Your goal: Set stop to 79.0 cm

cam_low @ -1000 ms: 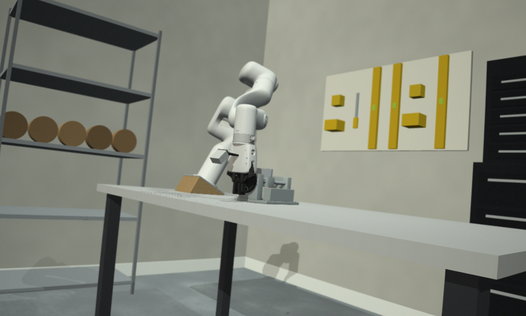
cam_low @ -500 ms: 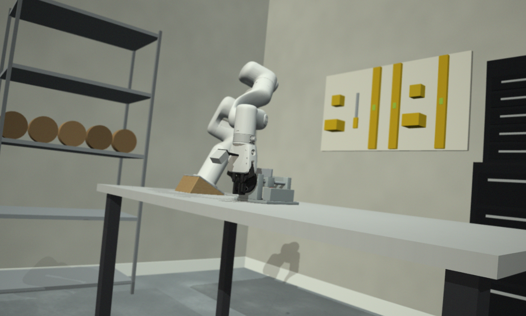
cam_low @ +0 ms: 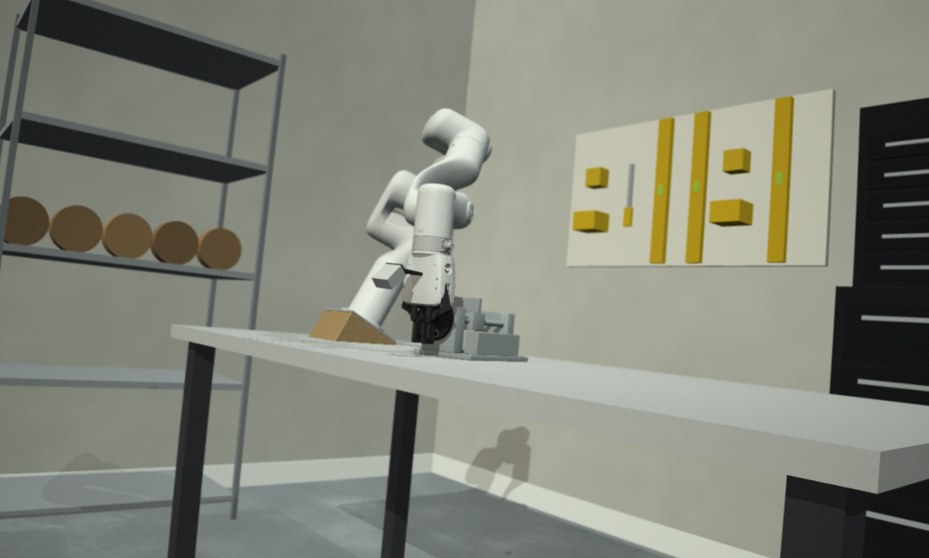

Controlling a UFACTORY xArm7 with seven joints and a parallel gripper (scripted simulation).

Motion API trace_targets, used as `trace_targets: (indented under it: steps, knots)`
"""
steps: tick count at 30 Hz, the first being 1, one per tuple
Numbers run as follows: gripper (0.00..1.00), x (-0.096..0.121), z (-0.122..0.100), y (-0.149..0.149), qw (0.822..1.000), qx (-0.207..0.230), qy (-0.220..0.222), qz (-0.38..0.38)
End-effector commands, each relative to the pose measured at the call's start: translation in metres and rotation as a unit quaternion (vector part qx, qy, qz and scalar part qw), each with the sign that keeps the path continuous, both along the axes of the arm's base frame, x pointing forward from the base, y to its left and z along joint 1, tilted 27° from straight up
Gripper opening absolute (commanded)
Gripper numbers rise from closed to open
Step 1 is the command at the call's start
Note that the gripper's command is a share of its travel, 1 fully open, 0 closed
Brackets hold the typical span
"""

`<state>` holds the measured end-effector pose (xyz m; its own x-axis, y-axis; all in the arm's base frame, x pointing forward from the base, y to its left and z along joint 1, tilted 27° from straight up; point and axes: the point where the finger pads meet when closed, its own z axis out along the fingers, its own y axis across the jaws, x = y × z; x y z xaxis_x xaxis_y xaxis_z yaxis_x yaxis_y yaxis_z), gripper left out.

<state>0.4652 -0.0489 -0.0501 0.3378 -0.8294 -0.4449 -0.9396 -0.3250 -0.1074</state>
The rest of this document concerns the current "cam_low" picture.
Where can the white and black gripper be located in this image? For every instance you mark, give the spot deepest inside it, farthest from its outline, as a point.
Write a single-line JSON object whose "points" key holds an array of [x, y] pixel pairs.
{"points": [[435, 289]]}

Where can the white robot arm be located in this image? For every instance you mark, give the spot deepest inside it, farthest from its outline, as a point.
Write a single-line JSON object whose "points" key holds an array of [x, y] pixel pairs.
{"points": [[438, 204]]}

